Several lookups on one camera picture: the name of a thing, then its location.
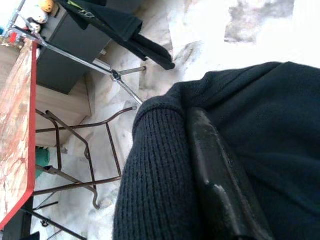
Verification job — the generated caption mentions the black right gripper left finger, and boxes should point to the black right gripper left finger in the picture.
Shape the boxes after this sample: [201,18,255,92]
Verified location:
[113,96,201,240]

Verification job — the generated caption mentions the white round plush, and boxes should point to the white round plush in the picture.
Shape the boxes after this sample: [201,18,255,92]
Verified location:
[29,11,50,25]

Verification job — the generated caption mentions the black hanging garment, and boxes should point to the black hanging garment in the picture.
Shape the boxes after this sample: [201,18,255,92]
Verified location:
[56,0,176,71]

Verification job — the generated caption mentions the marble top folding table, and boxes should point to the marble top folding table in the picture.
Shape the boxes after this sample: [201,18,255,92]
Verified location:
[0,39,138,231]

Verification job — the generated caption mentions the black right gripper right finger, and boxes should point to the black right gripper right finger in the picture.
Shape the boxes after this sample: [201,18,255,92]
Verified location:
[187,107,275,240]

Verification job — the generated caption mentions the black TV console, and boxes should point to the black TV console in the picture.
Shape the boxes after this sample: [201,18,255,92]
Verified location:
[36,0,113,95]

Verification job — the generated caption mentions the black jacket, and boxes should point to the black jacket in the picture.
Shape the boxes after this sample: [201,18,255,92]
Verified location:
[164,61,320,240]

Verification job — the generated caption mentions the orange round plush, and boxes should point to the orange round plush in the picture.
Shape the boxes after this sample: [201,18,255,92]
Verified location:
[37,0,60,13]

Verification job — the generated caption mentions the green seat stool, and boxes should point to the green seat stool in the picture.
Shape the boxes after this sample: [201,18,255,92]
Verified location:
[34,146,53,181]

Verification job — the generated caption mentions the silver clothes rack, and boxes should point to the silver clothes rack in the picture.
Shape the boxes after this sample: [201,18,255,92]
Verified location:
[4,0,145,105]

